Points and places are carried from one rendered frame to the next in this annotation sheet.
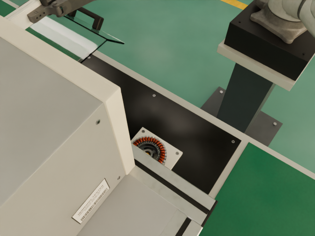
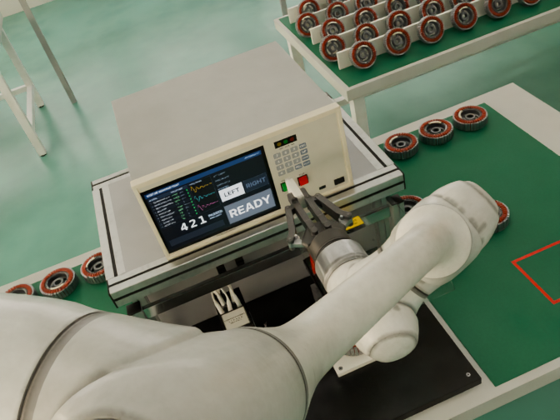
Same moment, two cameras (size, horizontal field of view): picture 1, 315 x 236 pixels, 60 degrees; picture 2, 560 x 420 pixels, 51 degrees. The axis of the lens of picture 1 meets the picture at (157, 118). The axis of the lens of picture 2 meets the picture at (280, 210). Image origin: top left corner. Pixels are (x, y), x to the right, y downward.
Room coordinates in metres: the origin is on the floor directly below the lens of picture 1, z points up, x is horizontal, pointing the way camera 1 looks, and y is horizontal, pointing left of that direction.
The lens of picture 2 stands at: (1.00, -0.43, 1.93)
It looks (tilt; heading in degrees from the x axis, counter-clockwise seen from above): 40 degrees down; 135
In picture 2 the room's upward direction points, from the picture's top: 16 degrees counter-clockwise
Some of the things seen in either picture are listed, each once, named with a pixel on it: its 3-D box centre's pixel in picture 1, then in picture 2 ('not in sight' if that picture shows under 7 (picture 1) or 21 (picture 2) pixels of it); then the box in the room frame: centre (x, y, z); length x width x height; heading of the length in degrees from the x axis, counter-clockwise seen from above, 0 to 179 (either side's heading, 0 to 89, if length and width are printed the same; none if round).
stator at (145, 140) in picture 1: (147, 155); not in sight; (0.31, 0.03, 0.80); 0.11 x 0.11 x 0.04
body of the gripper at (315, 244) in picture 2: not in sight; (327, 241); (0.52, 0.13, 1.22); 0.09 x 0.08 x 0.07; 145
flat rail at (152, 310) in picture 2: not in sight; (270, 260); (0.30, 0.19, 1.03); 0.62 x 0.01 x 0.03; 54
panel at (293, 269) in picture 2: not in sight; (261, 251); (0.17, 0.28, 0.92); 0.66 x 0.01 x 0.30; 54
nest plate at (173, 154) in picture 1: (147, 158); not in sight; (0.31, 0.03, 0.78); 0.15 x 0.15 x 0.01; 54
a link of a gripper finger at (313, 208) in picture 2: not in sight; (318, 216); (0.47, 0.18, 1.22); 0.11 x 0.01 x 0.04; 143
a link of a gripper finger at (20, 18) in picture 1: (26, 17); (293, 193); (0.39, 0.22, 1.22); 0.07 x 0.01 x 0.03; 145
